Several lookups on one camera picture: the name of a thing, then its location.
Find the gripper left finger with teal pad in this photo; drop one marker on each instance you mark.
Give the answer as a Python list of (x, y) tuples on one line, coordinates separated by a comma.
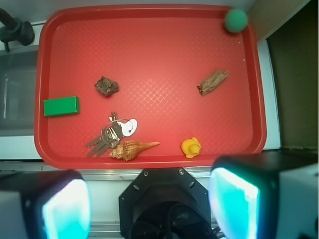
[(45, 205)]

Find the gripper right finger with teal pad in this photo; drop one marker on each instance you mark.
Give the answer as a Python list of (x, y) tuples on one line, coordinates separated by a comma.
[(270, 195)]

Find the green rectangular block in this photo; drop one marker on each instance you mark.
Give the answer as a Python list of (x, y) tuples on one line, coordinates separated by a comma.
[(61, 106)]

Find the yellow rubber duck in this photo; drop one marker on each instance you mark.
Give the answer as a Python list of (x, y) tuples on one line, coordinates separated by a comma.
[(191, 147)]

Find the silver key bunch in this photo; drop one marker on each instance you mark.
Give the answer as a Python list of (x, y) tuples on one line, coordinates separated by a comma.
[(111, 135)]

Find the dark brown rock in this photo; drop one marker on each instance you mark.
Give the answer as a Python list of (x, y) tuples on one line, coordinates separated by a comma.
[(106, 86)]

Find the red plastic tray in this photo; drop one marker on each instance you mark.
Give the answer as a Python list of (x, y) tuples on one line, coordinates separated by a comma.
[(158, 54)]

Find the grey sink basin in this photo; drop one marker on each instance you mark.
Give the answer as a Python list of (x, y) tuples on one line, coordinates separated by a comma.
[(17, 91)]

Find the brown cardboard box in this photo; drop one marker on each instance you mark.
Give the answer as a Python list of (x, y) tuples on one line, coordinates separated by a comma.
[(291, 30)]

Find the dark grey faucet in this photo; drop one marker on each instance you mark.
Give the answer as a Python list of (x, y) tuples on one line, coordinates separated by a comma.
[(15, 30)]

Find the green textured ball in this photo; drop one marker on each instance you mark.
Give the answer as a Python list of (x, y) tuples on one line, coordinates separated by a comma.
[(235, 20)]

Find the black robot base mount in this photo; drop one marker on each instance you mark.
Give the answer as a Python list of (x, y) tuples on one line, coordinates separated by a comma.
[(165, 204)]

